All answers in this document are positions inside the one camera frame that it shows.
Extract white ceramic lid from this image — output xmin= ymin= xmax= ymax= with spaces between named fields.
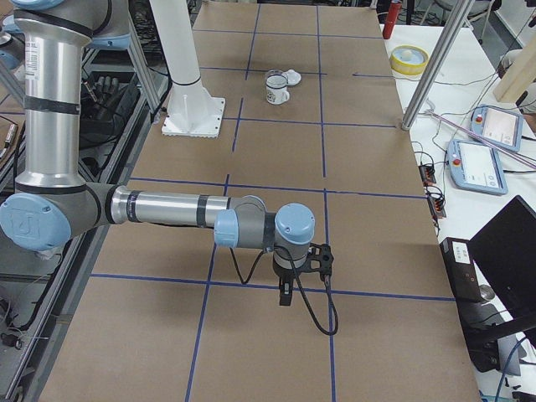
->
xmin=282 ymin=70 xmax=302 ymax=86

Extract lower orange usb hub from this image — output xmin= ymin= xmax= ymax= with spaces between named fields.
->
xmin=427 ymin=197 xmax=446 ymax=220

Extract orange usb hub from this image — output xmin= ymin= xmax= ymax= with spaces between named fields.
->
xmin=418 ymin=164 xmax=436 ymax=187
xmin=427 ymin=197 xmax=446 ymax=220

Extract upper orange usb hub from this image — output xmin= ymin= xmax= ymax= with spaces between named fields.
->
xmin=418 ymin=164 xmax=436 ymax=187

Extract black computer box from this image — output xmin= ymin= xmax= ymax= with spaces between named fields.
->
xmin=440 ymin=237 xmax=521 ymax=376

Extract white enamel mug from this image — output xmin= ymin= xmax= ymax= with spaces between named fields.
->
xmin=265 ymin=82 xmax=290 ymax=105

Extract black monitor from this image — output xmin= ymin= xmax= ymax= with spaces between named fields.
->
xmin=468 ymin=195 xmax=535 ymax=317

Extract near teach pendant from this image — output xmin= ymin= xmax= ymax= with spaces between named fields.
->
xmin=446 ymin=140 xmax=508 ymax=195

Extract teach pendant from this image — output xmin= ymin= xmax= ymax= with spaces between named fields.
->
xmin=471 ymin=105 xmax=524 ymax=152
xmin=446 ymin=140 xmax=508 ymax=195

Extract yellow tape roll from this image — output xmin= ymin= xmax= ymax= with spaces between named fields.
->
xmin=389 ymin=45 xmax=430 ymax=76

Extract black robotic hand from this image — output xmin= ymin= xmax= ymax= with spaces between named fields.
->
xmin=81 ymin=75 xmax=126 ymax=121

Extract far teach pendant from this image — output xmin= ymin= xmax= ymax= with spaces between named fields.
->
xmin=471 ymin=105 xmax=524 ymax=152

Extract red cylinder bottle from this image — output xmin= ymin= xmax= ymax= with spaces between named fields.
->
xmin=382 ymin=0 xmax=403 ymax=39

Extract wooden beam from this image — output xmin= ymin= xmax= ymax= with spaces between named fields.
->
xmin=493 ymin=34 xmax=535 ymax=103

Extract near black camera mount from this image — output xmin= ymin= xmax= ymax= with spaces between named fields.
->
xmin=300 ymin=243 xmax=334 ymax=284

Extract near black camera cable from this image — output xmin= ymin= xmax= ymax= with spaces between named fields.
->
xmin=229 ymin=245 xmax=339 ymax=336

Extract white camera stand column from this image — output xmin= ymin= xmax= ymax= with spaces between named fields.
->
xmin=150 ymin=0 xmax=225 ymax=138

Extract aluminium frame post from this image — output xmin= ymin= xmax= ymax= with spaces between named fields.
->
xmin=401 ymin=0 xmax=474 ymax=131

